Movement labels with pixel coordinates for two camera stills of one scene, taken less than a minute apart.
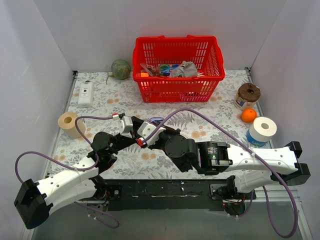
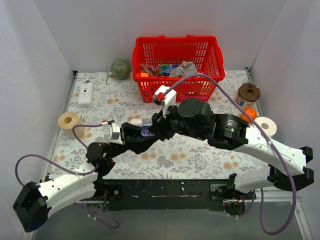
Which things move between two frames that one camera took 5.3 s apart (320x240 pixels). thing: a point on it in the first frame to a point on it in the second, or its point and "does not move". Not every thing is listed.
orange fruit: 248,115 does not move
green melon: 121,69 does not move
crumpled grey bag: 187,69 does not move
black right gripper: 163,136 to 162,125
